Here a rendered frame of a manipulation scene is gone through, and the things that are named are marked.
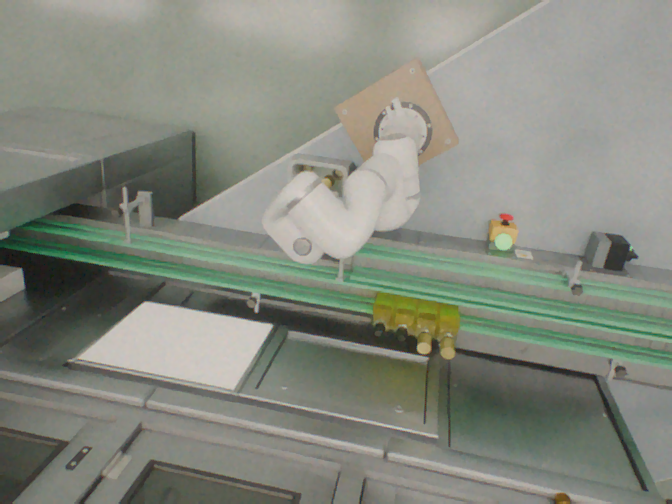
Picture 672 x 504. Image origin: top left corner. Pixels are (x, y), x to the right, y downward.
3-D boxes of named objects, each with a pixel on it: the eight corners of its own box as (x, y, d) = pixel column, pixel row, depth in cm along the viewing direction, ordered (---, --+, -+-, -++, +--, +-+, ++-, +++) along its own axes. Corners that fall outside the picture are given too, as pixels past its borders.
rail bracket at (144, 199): (150, 223, 172) (109, 248, 152) (148, 173, 165) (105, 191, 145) (164, 226, 171) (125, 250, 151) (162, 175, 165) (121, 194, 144)
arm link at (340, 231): (359, 149, 98) (329, 173, 86) (406, 204, 99) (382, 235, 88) (313, 191, 106) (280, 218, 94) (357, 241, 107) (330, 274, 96)
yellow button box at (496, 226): (486, 240, 157) (487, 249, 150) (491, 216, 154) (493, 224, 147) (510, 244, 156) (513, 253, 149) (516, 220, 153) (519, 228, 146)
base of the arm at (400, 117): (368, 107, 139) (361, 119, 125) (414, 89, 135) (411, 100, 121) (388, 161, 144) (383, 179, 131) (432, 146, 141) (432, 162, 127)
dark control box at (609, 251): (583, 255, 153) (590, 267, 145) (591, 230, 150) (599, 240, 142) (614, 260, 152) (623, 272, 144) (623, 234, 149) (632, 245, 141)
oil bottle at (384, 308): (378, 296, 156) (368, 331, 136) (380, 279, 154) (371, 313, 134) (396, 299, 155) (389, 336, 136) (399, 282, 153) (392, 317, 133)
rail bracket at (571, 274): (557, 273, 144) (567, 294, 131) (564, 248, 141) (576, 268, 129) (573, 276, 143) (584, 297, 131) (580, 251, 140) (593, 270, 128)
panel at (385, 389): (142, 306, 161) (68, 370, 130) (142, 298, 160) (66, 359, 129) (438, 363, 149) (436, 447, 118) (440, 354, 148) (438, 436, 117)
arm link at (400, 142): (417, 120, 123) (414, 137, 109) (421, 175, 129) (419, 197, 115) (376, 125, 125) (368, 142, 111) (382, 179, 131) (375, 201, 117)
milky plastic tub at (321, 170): (291, 223, 166) (284, 231, 158) (296, 152, 157) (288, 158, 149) (345, 231, 164) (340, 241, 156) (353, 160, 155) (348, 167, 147)
